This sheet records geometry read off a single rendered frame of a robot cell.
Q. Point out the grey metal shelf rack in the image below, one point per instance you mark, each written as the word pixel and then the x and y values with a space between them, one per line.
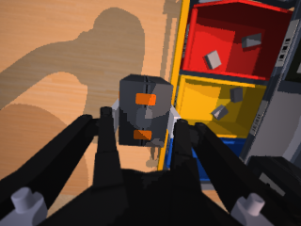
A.
pixel 280 133

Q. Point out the orange bar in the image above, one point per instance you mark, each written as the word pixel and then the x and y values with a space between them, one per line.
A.
pixel 176 66

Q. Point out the blue bin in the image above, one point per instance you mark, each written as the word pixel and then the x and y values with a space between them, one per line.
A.
pixel 234 143

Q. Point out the red open bin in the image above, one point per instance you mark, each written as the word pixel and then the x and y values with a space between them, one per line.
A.
pixel 221 25

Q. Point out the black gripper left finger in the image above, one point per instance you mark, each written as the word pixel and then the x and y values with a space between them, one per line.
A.
pixel 27 193

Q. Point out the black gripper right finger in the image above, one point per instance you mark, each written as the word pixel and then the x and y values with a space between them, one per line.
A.
pixel 247 198

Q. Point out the yellow open bin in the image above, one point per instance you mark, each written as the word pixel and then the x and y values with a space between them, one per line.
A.
pixel 199 97

